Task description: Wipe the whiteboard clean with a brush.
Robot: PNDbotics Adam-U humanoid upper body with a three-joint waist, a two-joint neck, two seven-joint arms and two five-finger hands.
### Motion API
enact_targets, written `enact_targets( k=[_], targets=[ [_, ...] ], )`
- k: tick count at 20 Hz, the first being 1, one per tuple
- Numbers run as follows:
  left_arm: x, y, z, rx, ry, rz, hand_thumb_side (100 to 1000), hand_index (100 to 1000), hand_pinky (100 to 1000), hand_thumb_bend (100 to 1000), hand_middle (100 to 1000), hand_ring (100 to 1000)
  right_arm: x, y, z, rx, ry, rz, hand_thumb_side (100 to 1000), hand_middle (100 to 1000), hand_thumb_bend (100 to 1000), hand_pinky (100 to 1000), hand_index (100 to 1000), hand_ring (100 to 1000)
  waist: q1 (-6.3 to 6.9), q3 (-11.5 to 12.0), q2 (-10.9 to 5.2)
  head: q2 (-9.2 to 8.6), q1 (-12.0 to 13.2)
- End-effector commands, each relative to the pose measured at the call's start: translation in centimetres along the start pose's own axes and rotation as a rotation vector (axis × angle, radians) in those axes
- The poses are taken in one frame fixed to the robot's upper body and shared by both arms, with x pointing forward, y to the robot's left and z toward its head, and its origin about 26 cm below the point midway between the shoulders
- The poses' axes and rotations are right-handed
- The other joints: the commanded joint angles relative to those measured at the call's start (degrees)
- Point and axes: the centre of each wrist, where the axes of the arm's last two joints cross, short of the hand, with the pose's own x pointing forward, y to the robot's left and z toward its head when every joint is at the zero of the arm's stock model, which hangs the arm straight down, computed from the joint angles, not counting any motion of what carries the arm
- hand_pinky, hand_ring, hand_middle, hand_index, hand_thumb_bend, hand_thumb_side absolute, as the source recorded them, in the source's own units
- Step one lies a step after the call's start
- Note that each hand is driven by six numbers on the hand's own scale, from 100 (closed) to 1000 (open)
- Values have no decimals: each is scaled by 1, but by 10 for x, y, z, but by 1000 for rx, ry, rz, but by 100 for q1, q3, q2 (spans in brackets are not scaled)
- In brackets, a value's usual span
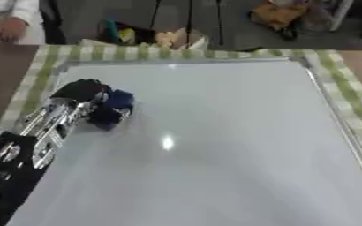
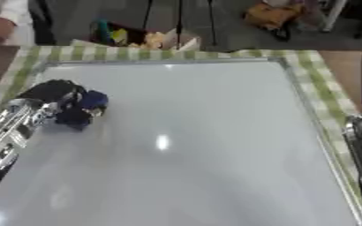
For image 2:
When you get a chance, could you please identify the black tripod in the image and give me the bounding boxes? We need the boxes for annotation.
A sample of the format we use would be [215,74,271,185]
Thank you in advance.
[139,0,220,49]

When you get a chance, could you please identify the orange bag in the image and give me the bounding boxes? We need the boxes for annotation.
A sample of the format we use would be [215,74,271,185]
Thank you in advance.
[243,1,308,41]

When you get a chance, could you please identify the person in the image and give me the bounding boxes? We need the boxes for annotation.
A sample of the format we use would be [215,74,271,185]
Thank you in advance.
[0,0,57,48]

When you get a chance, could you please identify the black bag with colourful items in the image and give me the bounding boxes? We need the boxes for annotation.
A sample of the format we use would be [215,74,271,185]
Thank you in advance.
[87,19,150,48]

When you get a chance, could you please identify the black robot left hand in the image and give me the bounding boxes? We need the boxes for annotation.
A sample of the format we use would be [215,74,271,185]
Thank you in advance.
[15,79,96,132]

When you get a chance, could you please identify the blue whiteboard brush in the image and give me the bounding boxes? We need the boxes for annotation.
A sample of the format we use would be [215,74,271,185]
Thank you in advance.
[58,89,112,131]

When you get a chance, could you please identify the open cardboard box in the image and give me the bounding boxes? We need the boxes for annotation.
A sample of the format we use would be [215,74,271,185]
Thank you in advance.
[126,27,203,53]

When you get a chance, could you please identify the white chair leg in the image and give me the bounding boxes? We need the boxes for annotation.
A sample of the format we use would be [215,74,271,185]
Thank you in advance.
[318,0,348,33]

